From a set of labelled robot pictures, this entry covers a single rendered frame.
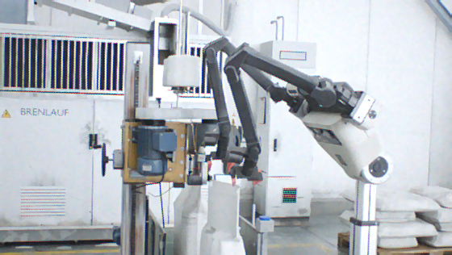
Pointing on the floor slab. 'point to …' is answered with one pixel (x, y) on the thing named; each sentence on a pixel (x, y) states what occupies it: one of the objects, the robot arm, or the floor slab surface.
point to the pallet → (398, 248)
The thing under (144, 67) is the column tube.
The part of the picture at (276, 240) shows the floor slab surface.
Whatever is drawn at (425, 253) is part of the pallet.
